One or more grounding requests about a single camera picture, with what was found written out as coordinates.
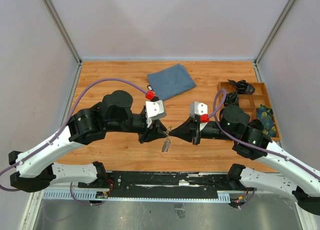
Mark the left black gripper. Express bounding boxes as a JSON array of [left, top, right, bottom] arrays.
[[107, 113, 169, 144]]

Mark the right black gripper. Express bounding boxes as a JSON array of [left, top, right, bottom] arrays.
[[168, 115, 237, 145]]

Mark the metal key organizer ring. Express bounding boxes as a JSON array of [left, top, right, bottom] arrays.
[[161, 126, 173, 153]]

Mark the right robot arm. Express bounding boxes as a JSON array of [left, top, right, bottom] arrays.
[[170, 102, 320, 215]]

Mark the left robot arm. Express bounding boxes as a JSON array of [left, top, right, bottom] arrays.
[[8, 90, 167, 192]]

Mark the folded blue cloth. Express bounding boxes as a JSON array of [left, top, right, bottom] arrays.
[[147, 64, 197, 101]]

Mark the dark rolled tie middle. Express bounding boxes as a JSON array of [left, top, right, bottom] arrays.
[[223, 91, 239, 107]]

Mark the dark rolled tie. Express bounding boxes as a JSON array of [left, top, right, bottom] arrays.
[[248, 119, 264, 131], [223, 91, 239, 107], [228, 80, 256, 95]]

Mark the wooden compartment tray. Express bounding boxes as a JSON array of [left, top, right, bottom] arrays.
[[217, 81, 281, 142]]

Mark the dark rolled tie bottom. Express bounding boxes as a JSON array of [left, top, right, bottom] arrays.
[[248, 119, 264, 131]]

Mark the dark rolled tie top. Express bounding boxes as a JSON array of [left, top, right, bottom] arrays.
[[228, 80, 256, 95]]

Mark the blue floral rolled tie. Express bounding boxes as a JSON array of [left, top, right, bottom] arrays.
[[256, 104, 277, 137]]

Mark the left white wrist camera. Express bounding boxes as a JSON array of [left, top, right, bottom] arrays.
[[145, 100, 167, 121]]

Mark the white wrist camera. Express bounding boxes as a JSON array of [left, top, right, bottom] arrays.
[[189, 101, 208, 118], [145, 100, 167, 121]]

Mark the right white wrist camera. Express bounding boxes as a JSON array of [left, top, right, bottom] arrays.
[[189, 101, 208, 118]]

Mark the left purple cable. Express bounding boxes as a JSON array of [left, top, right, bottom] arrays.
[[0, 78, 156, 206]]

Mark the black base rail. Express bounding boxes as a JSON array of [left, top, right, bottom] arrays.
[[77, 170, 257, 200]]

